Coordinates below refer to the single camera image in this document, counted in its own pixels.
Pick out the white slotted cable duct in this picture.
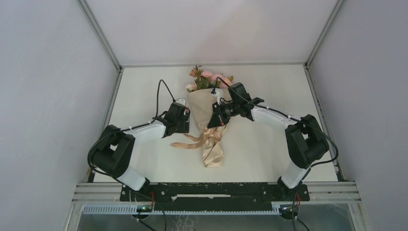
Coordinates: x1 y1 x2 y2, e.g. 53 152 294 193
82 204 282 215

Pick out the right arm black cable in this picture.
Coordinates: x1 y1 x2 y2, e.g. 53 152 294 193
211 76 339 231

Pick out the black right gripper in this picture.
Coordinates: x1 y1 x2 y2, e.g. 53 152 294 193
207 101 240 129

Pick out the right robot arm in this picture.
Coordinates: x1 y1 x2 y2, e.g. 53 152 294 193
207 82 329 200

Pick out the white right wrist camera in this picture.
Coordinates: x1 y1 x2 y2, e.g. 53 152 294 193
210 88 224 104

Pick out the pink fake rose stem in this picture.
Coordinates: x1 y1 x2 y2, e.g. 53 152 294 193
200 71 233 89

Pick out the tan ribbon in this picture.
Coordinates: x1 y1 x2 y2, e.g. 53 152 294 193
171 127 224 149

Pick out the aluminium frame rail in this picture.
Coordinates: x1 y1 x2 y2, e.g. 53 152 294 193
72 181 362 204

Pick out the black mounting base rail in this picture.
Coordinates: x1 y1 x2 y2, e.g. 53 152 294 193
119 182 310 211

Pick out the brown wrapping paper sheet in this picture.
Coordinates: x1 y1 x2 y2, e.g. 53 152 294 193
187 89 227 168

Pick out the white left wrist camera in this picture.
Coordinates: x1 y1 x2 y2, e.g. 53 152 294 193
175 98 188 111

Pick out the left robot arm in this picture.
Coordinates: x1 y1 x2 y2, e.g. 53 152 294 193
88 98 190 201

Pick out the pink fake rose sprig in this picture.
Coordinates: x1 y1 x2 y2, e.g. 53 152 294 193
186 65 208 92

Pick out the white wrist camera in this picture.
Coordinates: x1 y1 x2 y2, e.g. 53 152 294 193
210 88 224 104
175 98 188 111

